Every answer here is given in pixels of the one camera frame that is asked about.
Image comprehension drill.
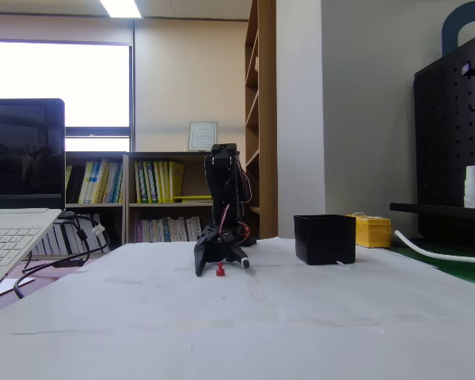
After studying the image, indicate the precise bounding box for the black binder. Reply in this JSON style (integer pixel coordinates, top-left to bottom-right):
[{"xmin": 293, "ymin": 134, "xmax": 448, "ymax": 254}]
[{"xmin": 68, "ymin": 165, "xmax": 86, "ymax": 204}]

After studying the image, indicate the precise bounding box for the black cable with white connector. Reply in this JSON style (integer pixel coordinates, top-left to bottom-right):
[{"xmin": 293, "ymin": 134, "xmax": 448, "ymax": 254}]
[{"xmin": 57, "ymin": 212, "xmax": 112, "ymax": 257}]

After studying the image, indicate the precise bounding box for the red white servo cable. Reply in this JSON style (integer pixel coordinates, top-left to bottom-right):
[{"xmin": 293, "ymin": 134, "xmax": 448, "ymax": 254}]
[
  {"xmin": 217, "ymin": 202, "xmax": 234, "ymax": 241},
  {"xmin": 236, "ymin": 154, "xmax": 255, "ymax": 203}
]

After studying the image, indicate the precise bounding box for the yellow book wide cover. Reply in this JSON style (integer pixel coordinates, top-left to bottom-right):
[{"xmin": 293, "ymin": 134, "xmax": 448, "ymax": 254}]
[{"xmin": 167, "ymin": 161, "xmax": 185, "ymax": 203}]

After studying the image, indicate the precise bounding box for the white card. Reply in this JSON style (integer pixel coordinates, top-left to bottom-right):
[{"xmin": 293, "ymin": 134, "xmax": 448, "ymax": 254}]
[{"xmin": 0, "ymin": 276, "xmax": 36, "ymax": 302}]

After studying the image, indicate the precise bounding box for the white dropper bottle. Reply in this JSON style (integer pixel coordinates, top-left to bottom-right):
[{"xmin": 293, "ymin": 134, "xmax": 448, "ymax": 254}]
[{"xmin": 462, "ymin": 165, "xmax": 475, "ymax": 210}]

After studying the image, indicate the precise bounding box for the white power cable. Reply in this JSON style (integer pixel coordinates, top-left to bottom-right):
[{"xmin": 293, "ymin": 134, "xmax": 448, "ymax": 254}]
[{"xmin": 393, "ymin": 230, "xmax": 475, "ymax": 268}]

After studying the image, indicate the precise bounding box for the large bright window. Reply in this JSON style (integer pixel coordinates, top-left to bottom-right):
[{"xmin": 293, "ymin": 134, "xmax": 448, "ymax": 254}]
[{"xmin": 0, "ymin": 38, "xmax": 135, "ymax": 154}]

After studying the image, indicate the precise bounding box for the framed white notice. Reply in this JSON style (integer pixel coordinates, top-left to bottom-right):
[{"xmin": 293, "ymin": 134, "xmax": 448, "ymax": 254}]
[{"xmin": 188, "ymin": 121, "xmax": 219, "ymax": 153}]

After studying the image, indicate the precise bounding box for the yellow cardboard box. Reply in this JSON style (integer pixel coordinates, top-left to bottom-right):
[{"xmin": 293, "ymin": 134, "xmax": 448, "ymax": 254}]
[{"xmin": 346, "ymin": 211, "xmax": 393, "ymax": 249}]

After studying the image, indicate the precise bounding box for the ceiling light panel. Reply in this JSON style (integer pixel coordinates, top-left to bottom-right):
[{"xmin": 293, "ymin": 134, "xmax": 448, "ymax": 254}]
[{"xmin": 98, "ymin": 0, "xmax": 143, "ymax": 19}]

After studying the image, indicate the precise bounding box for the black usb cable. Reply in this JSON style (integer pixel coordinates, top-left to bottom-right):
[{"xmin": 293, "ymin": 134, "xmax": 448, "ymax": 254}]
[{"xmin": 13, "ymin": 219, "xmax": 92, "ymax": 301}]

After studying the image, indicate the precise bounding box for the white paper sheet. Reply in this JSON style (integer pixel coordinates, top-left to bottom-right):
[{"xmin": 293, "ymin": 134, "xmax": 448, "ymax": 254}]
[
  {"xmin": 188, "ymin": 316, "xmax": 475, "ymax": 380},
  {"xmin": 120, "ymin": 236, "xmax": 381, "ymax": 275},
  {"xmin": 7, "ymin": 267, "xmax": 262, "ymax": 336},
  {"xmin": 55, "ymin": 241, "xmax": 179, "ymax": 288},
  {"xmin": 247, "ymin": 259, "xmax": 475, "ymax": 332}
]

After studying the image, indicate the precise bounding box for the white laptop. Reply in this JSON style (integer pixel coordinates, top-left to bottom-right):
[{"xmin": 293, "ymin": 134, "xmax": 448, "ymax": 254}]
[{"xmin": 0, "ymin": 97, "xmax": 67, "ymax": 302}]

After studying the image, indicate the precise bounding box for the green white book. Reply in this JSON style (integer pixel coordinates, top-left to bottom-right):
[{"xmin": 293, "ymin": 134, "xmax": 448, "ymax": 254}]
[{"xmin": 134, "ymin": 161, "xmax": 144, "ymax": 204}]

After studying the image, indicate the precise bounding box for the tall wooden bookshelf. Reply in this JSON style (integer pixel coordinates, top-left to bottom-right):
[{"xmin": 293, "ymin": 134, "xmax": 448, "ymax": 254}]
[{"xmin": 244, "ymin": 0, "xmax": 279, "ymax": 241}]

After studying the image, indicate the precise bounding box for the flat lying yellow book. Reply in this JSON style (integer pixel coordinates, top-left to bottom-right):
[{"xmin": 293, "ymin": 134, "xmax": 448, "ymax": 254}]
[{"xmin": 173, "ymin": 194, "xmax": 214, "ymax": 203}]

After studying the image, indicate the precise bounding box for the low dark wooden bookcase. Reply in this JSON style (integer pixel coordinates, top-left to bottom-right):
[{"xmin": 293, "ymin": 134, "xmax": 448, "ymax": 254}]
[
  {"xmin": 65, "ymin": 151, "xmax": 128, "ymax": 254},
  {"xmin": 124, "ymin": 151, "xmax": 241, "ymax": 245}
]

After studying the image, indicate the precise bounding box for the black pegboard stand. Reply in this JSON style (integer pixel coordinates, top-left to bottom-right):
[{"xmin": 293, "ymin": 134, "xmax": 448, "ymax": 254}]
[{"xmin": 389, "ymin": 26, "xmax": 475, "ymax": 249}]

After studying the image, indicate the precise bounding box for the black square container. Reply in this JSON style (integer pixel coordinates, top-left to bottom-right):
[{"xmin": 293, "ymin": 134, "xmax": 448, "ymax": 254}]
[{"xmin": 293, "ymin": 214, "xmax": 358, "ymax": 267}]

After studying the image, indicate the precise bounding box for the dark teal arch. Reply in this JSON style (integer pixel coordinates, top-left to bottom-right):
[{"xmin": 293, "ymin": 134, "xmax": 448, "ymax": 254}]
[{"xmin": 441, "ymin": 0, "xmax": 475, "ymax": 57}]

